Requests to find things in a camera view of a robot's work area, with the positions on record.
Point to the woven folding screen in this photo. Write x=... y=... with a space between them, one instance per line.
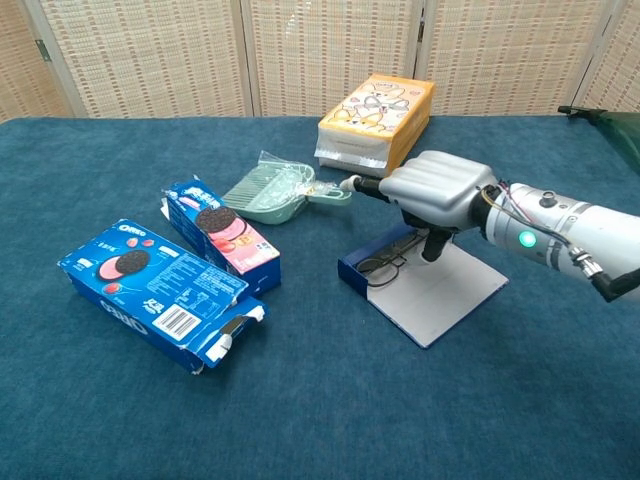
x=150 y=50

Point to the orange corgi tissue pack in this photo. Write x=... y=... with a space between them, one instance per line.
x=370 y=115

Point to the blue pink Oreo box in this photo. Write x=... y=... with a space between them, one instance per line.
x=225 y=235

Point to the blue glasses case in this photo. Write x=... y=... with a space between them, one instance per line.
x=440 y=300

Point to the torn blue Oreo box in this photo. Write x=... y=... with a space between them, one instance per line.
x=165 y=285

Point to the green spray bottle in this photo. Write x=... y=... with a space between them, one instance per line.
x=622 y=130

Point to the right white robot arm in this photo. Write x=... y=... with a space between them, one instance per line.
x=575 y=225

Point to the green dustpan brush set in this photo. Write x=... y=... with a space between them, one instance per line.
x=272 y=200

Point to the black eyeglasses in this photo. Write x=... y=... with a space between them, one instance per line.
x=369 y=265

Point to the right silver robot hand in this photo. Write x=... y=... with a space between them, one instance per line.
x=435 y=185

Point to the teal table cloth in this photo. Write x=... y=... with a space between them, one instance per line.
x=320 y=440

